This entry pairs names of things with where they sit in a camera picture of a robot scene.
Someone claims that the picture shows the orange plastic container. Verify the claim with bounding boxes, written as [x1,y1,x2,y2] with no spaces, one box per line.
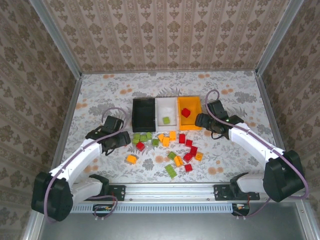
[176,96,203,131]

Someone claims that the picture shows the black plastic container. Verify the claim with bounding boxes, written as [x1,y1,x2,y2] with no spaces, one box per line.
[131,97,157,133]

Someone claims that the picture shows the white plastic container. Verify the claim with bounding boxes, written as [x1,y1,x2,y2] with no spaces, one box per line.
[154,96,179,131]

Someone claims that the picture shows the black connector box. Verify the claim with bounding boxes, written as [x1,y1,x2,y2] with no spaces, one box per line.
[92,203,114,217]
[231,202,251,217]

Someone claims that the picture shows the grey metal panel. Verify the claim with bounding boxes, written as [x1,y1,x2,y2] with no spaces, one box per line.
[37,212,310,240]

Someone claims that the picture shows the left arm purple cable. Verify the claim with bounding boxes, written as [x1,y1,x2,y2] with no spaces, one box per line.
[44,106,129,224]

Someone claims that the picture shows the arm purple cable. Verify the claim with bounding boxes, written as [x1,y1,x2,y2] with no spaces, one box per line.
[204,89,310,221]
[44,106,129,224]

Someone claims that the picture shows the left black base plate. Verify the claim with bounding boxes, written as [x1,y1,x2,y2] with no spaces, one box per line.
[99,184,126,202]

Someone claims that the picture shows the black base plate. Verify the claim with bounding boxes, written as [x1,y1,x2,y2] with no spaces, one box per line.
[213,184,261,202]
[99,184,126,202]

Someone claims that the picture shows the aluminium table side rail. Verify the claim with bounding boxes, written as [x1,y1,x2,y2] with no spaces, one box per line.
[254,71,287,153]
[49,73,83,176]

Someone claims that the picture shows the thin aluminium table rail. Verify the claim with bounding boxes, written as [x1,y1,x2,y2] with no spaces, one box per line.
[81,70,258,75]

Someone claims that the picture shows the aluminium mounting rail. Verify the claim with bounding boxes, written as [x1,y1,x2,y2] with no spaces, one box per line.
[71,182,310,203]

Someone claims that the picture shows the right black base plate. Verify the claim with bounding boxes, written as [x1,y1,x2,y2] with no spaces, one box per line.
[213,184,261,202]

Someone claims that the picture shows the white slotted cable duct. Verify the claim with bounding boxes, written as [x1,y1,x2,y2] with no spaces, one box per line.
[70,201,236,214]

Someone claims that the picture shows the aluminium frame post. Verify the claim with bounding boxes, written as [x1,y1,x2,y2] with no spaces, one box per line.
[28,0,83,79]
[255,0,305,77]

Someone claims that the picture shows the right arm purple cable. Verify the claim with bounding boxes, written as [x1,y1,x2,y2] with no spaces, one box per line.
[204,89,310,221]

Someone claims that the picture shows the aluminium frame bar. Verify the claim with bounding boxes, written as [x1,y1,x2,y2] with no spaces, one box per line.
[296,201,320,240]
[23,219,47,240]

